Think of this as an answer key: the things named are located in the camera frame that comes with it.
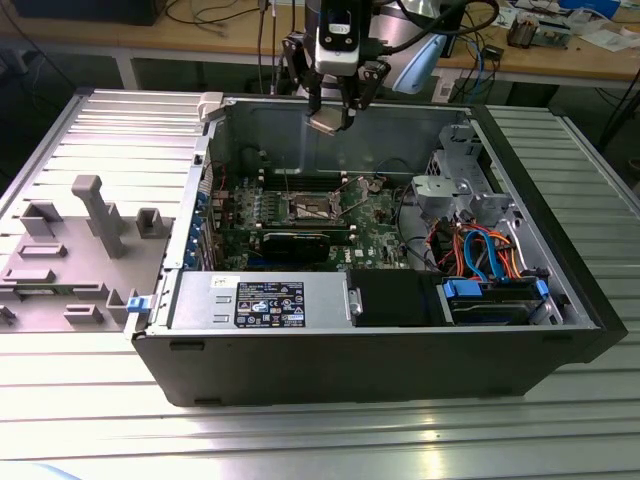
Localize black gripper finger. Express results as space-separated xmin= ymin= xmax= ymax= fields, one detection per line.
xmin=280 ymin=31 xmax=324 ymax=119
xmin=340 ymin=58 xmax=393 ymax=133

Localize silver topped CPU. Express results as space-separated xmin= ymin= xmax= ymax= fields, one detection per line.
xmin=305 ymin=104 xmax=352 ymax=137

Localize CPU socket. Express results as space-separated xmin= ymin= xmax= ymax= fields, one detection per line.
xmin=282 ymin=191 xmax=347 ymax=225

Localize black plastic bay cover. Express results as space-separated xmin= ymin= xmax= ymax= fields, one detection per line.
xmin=349 ymin=269 xmax=446 ymax=329

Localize white paper tag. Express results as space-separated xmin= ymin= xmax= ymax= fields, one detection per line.
xmin=432 ymin=74 xmax=455 ymax=104

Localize black upright box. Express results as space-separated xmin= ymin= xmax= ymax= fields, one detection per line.
xmin=442 ymin=0 xmax=467 ymax=59

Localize pale grey plastic block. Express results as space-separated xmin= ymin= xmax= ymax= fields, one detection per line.
xmin=197 ymin=92 xmax=226 ymax=122

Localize grey metal drive cage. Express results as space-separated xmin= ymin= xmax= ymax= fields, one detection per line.
xmin=410 ymin=122 xmax=519 ymax=224

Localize white paper sheet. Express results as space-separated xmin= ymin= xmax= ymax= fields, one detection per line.
xmin=489 ymin=4 xmax=521 ymax=29
xmin=579 ymin=28 xmax=632 ymax=51

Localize green motherboard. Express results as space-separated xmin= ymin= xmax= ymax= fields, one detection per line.
xmin=207 ymin=169 xmax=429 ymax=274

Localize small brown electronic part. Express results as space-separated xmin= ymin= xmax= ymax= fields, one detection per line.
xmin=507 ymin=13 xmax=540 ymax=50

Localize grey electronic module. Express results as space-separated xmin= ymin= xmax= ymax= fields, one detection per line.
xmin=537 ymin=18 xmax=572 ymax=50

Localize blue flat box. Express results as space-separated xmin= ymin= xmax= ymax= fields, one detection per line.
xmin=558 ymin=0 xmax=621 ymax=16

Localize silver power supply unit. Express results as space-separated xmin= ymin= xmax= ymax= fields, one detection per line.
xmin=167 ymin=271 xmax=354 ymax=331

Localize large black box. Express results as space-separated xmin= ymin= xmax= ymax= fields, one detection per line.
xmin=12 ymin=0 xmax=162 ymax=27

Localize wooden workbench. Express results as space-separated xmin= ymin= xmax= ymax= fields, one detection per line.
xmin=0 ymin=0 xmax=640 ymax=92

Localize hard disk in blue carrier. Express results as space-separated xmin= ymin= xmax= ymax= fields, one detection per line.
xmin=437 ymin=277 xmax=551 ymax=327

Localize black open PC case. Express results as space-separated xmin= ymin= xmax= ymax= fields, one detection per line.
xmin=130 ymin=92 xmax=629 ymax=409

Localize grey plastic parts rack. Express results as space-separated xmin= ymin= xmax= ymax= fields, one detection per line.
xmin=0 ymin=174 xmax=175 ymax=335

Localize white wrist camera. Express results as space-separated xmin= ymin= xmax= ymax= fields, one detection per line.
xmin=313 ymin=0 xmax=362 ymax=77

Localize blue data wire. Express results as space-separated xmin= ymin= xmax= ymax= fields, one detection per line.
xmin=481 ymin=227 xmax=506 ymax=282
xmin=462 ymin=230 xmax=490 ymax=279

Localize orange wire bundle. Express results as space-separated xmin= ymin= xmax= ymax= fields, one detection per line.
xmin=487 ymin=227 xmax=525 ymax=279

